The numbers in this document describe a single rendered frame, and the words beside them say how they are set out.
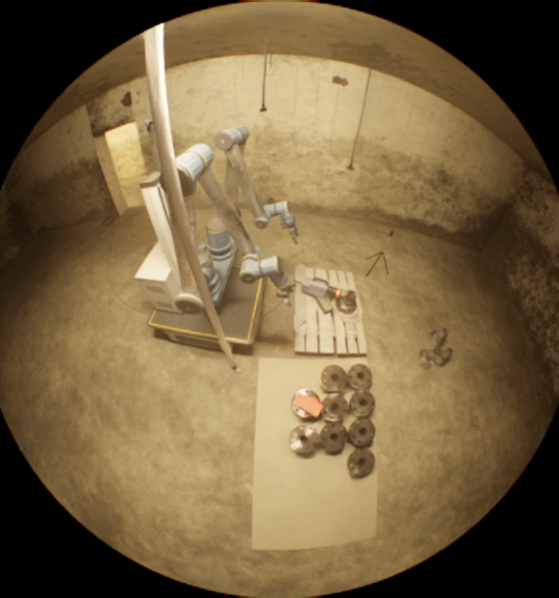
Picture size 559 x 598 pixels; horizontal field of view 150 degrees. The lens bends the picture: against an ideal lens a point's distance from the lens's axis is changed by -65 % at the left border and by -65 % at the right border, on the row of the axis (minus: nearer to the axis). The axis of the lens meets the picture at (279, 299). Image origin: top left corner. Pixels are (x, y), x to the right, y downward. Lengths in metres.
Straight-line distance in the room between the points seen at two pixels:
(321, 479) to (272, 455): 0.54
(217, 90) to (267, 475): 4.93
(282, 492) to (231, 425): 0.83
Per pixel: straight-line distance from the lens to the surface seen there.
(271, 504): 2.28
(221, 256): 2.04
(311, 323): 2.38
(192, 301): 1.40
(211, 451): 2.24
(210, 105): 3.96
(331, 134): 3.85
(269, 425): 2.16
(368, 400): 2.15
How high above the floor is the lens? 2.17
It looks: 54 degrees down
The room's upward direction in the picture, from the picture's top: 5 degrees clockwise
